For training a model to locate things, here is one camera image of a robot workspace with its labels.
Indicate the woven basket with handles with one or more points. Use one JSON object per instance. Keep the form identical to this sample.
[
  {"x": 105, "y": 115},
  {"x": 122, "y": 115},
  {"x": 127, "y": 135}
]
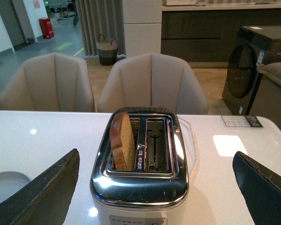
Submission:
[{"x": 107, "y": 49}]

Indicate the silver two-slot toaster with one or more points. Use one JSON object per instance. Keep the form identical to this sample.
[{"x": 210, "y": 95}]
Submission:
[{"x": 155, "y": 189}]

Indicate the brown bread slice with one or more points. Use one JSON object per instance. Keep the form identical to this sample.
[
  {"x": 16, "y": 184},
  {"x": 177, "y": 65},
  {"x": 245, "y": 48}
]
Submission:
[{"x": 122, "y": 142}]

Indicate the beige chair on left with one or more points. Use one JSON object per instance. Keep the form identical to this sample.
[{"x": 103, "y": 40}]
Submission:
[{"x": 54, "y": 82}]

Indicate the white tall cabinet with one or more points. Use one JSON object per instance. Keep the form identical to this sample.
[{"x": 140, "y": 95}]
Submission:
[{"x": 142, "y": 26}]

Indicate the dark kitchen counter cabinet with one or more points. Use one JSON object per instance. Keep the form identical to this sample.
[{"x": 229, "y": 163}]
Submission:
[{"x": 208, "y": 36}]

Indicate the grey round plate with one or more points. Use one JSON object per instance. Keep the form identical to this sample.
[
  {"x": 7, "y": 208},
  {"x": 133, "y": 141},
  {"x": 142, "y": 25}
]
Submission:
[{"x": 10, "y": 183}]

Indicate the white microwave oven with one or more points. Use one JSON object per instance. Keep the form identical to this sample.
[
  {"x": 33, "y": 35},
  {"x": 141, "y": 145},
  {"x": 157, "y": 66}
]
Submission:
[{"x": 181, "y": 2}]

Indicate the grey cushioned sofa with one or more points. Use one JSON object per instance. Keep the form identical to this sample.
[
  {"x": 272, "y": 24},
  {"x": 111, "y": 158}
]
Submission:
[{"x": 267, "y": 102}]

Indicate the grey pleated curtain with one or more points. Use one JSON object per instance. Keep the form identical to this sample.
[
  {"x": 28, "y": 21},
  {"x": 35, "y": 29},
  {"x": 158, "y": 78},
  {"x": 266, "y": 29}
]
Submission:
[{"x": 100, "y": 17}]

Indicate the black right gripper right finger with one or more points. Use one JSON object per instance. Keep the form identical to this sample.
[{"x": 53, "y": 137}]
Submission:
[{"x": 261, "y": 189}]

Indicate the dark front-load washing machine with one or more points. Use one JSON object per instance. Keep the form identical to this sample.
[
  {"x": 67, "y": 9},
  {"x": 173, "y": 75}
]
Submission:
[{"x": 255, "y": 45}]

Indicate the red bin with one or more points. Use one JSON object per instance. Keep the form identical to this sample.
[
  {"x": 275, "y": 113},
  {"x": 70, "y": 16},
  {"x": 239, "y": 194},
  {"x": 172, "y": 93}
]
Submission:
[{"x": 46, "y": 28}]

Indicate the label sticker on table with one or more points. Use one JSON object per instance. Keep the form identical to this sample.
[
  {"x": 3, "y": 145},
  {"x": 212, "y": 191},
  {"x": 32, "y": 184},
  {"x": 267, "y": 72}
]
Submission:
[{"x": 241, "y": 121}]

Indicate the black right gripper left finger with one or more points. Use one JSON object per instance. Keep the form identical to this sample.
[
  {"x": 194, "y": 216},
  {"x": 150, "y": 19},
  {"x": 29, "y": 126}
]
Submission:
[{"x": 46, "y": 199}]

